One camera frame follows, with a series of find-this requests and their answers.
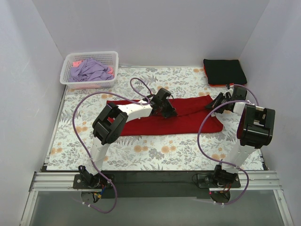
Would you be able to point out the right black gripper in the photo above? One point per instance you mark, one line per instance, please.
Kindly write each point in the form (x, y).
(217, 101)

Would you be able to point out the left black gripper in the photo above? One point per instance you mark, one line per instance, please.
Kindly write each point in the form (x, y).
(168, 108)

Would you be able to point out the red t shirt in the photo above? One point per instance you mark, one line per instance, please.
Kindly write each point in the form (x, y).
(190, 114)

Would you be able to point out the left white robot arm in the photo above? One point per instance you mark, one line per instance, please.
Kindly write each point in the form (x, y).
(110, 123)

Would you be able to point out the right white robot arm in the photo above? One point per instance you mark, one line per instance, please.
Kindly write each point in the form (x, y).
(255, 128)

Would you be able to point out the folded black t shirt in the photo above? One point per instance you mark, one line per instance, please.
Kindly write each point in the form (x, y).
(222, 63)

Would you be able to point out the purple t shirt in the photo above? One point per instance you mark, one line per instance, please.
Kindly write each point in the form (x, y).
(91, 70)

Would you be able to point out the white plastic laundry basket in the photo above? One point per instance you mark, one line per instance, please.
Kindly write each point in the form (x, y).
(108, 58)

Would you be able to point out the floral patterned table mat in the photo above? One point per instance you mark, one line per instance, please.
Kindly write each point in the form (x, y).
(74, 136)

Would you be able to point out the pink t shirt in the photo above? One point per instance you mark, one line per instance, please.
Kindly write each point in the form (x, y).
(77, 63)

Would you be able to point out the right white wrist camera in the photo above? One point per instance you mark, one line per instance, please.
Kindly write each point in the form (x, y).
(230, 89)

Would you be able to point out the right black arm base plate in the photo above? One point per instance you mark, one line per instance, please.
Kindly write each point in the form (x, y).
(202, 181)

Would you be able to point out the aluminium frame rail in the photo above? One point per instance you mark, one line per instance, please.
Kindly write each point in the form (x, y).
(63, 181)

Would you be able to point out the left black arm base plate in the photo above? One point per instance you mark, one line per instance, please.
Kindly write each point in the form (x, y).
(105, 181)

